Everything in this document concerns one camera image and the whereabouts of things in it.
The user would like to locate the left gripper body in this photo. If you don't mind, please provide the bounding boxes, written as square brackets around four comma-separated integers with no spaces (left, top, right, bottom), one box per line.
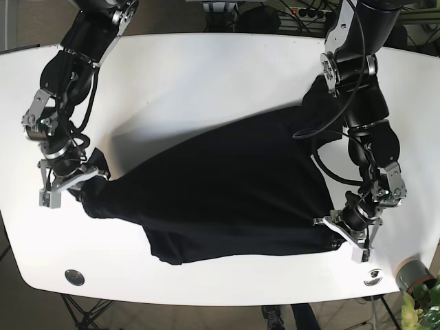
[313,172,407,263]

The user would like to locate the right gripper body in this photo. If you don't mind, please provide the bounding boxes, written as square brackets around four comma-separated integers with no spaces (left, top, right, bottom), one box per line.
[22,105,110,209]

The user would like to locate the plain black T-shirt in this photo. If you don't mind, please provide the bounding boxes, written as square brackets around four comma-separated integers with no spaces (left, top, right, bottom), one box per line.
[81,76,343,265]

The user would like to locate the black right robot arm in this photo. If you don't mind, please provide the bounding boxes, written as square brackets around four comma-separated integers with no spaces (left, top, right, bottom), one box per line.
[21,1,139,208]

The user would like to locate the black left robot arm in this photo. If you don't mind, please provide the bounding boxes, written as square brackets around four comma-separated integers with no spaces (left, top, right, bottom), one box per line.
[293,1,407,263]

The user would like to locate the right metal table grommet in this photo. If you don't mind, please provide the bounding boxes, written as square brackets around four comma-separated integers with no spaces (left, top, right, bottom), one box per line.
[363,269,384,287]

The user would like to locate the metal table grommet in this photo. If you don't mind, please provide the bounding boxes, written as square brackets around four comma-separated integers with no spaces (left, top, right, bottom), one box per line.
[65,269,85,286]
[363,269,384,287]

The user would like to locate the grey plant pot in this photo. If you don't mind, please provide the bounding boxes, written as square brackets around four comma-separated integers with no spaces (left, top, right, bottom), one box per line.
[393,257,437,294]

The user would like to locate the left metal table grommet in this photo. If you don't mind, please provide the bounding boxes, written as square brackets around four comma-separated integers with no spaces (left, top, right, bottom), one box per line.
[65,269,85,286]

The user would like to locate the green potted plant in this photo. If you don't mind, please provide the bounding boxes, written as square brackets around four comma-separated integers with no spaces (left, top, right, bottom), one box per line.
[401,280,439,330]

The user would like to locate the person's dark shoes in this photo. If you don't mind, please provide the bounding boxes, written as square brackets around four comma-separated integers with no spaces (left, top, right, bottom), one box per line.
[261,305,285,330]

